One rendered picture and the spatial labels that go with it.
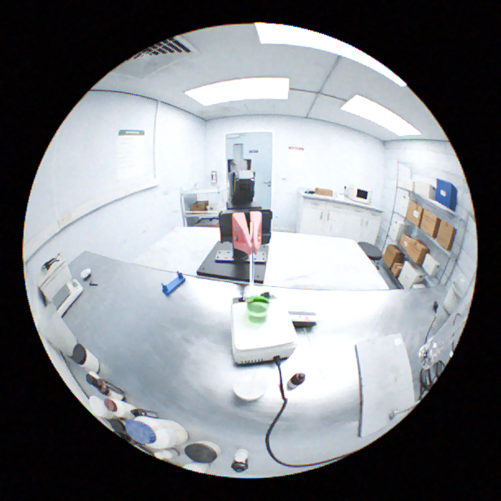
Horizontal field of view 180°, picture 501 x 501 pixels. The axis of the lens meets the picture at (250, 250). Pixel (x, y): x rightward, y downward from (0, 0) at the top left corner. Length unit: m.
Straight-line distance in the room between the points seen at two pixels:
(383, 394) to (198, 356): 0.47
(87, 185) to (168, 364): 1.48
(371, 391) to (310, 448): 0.19
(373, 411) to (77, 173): 1.95
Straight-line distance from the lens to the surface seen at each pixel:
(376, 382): 0.46
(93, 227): 1.61
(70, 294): 0.92
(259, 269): 0.58
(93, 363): 0.53
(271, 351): 0.33
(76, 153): 1.63
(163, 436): 0.30
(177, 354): 0.42
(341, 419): 0.41
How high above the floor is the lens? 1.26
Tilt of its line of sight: 29 degrees down
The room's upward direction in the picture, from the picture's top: straight up
